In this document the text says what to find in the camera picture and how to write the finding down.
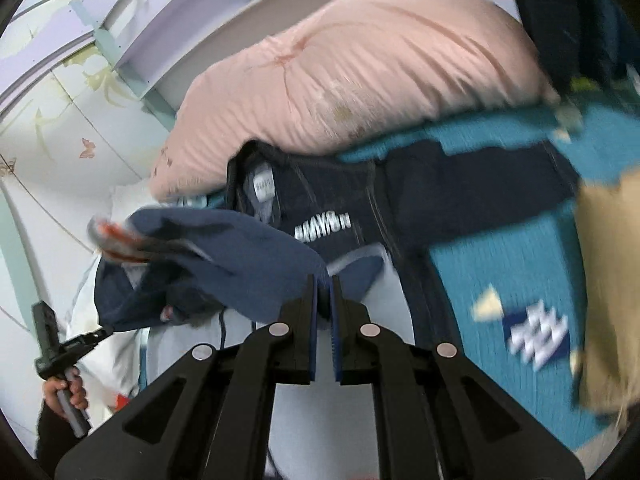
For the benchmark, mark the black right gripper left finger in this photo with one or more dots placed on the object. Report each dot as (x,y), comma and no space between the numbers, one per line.
(209,415)

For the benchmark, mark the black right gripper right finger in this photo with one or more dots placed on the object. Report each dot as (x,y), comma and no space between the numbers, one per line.
(437,415)

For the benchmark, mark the navy grey sweatshirt orange stripes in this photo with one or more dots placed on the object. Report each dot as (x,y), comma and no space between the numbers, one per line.
(172,266)

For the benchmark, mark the person's black sleeve forearm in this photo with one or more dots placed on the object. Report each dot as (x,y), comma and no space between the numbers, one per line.
(55,439)

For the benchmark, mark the person's left hand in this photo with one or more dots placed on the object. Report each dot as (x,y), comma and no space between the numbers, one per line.
(78,395)

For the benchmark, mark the teal quilted bed cover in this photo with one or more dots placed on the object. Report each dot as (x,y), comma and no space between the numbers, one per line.
(536,260)

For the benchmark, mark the dark denim jacket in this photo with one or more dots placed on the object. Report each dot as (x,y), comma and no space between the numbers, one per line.
(414,198)

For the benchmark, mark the tan garment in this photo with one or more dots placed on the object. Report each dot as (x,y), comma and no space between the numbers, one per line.
(607,222)

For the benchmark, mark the lavender white headboard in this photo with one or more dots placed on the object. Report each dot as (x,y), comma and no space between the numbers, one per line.
(156,46)

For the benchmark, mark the pink pillow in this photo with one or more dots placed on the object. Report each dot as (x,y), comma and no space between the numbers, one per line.
(351,70)

